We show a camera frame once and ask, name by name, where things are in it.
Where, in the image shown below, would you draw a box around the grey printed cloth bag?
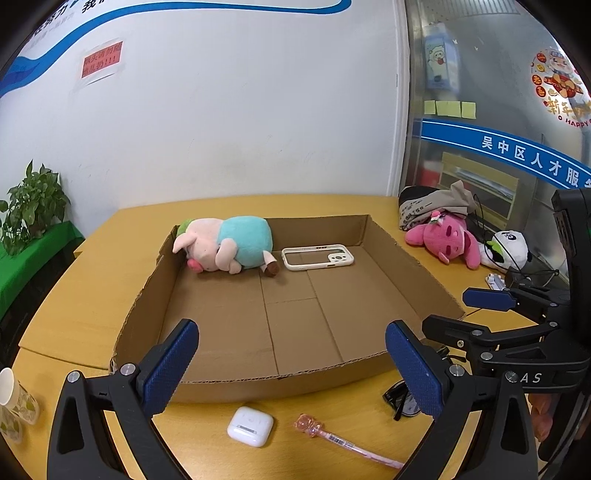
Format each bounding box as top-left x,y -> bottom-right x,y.
399,180 -> 476,231

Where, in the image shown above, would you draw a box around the yellow sticky notes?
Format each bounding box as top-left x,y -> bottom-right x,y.
424,100 -> 477,120

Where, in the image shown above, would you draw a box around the brown cardboard box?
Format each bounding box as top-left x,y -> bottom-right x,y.
111,215 -> 464,403

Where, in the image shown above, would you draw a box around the white earbuds case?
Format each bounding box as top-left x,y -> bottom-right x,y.
226,406 -> 274,448

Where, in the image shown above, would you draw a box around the green cloth covered table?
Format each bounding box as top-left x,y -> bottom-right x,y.
0,221 -> 84,316

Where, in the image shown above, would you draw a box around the red wall notice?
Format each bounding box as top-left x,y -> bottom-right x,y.
81,41 -> 123,79

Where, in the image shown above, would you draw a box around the pig plush teal shirt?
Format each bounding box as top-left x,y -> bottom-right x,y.
172,216 -> 280,277

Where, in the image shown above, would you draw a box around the new year window sticker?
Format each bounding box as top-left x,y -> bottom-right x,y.
530,48 -> 590,129

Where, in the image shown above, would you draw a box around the white clear phone case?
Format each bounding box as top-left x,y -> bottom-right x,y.
280,244 -> 355,272

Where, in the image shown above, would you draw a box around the black sunglasses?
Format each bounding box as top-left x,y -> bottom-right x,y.
383,380 -> 421,421

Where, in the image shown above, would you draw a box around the pink bear-top pen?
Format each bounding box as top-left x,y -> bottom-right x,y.
294,414 -> 405,470

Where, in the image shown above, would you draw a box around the green potted plant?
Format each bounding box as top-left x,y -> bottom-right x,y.
1,161 -> 70,256

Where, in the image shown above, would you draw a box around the white power strip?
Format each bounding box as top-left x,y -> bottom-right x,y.
485,273 -> 506,291

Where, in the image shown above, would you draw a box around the pink plush toy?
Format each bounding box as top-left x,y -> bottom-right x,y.
405,210 -> 481,270

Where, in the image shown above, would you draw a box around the person's right hand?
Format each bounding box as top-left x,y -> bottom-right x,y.
528,393 -> 560,442

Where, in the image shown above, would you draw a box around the cartoon sheep poster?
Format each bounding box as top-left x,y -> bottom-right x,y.
423,23 -> 460,94

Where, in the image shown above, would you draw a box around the panda plush toy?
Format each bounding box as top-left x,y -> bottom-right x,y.
479,230 -> 530,272

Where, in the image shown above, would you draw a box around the patterned paper cup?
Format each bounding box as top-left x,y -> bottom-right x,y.
0,406 -> 23,444
0,367 -> 40,425

